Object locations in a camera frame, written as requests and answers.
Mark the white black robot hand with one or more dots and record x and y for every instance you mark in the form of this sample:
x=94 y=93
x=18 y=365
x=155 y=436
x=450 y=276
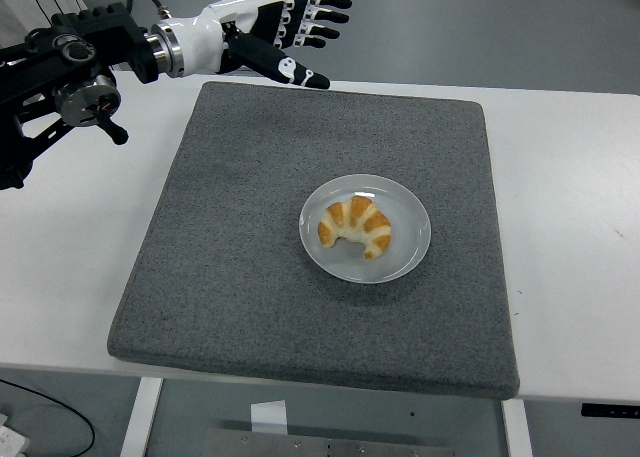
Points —
x=205 y=37

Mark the golden croissant bread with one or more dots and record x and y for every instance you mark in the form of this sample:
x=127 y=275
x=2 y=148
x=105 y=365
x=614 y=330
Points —
x=357 y=222

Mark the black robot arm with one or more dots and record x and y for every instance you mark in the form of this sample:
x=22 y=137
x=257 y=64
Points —
x=75 y=52

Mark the light grey round plate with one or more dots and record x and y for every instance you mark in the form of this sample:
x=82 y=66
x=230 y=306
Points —
x=410 y=237

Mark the person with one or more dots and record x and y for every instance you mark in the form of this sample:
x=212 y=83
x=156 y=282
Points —
x=30 y=2

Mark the grey felt table mat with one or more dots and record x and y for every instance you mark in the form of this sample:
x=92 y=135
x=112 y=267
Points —
x=250 y=277

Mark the white table leg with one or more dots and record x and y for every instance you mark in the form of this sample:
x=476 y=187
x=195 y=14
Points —
x=517 y=429
x=141 y=417

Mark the white power strip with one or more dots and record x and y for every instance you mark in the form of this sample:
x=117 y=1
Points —
x=11 y=439

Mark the black table control panel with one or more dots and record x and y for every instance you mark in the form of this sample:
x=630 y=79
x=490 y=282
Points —
x=610 y=410

